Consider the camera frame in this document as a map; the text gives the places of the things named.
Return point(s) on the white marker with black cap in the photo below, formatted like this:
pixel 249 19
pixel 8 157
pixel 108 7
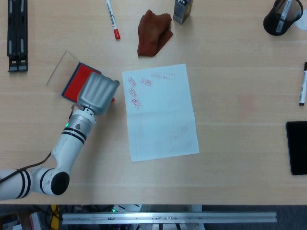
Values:
pixel 303 86

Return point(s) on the black mesh pen holder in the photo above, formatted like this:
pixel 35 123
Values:
pixel 272 26

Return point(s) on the aluminium rail profile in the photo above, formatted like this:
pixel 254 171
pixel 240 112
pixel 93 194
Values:
pixel 168 217

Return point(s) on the black smartphone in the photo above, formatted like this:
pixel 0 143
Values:
pixel 297 148

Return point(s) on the black metal bracket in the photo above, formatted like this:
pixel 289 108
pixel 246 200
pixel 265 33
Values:
pixel 17 36

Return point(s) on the white device under table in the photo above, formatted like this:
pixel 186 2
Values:
pixel 124 208

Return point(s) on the brown cloth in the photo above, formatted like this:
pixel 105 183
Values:
pixel 152 36

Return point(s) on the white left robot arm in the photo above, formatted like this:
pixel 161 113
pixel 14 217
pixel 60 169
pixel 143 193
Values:
pixel 69 146

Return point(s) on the dark carton box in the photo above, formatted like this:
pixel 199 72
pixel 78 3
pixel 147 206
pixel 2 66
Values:
pixel 182 10

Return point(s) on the white marker with red cap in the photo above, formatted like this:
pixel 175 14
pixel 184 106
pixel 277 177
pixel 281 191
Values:
pixel 112 19

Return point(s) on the white lined paper sheet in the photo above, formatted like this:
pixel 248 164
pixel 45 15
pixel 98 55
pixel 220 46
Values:
pixel 160 115

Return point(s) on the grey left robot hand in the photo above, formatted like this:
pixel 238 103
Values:
pixel 98 93

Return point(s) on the white marker with blue cap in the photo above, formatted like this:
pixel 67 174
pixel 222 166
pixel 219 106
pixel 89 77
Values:
pixel 282 16

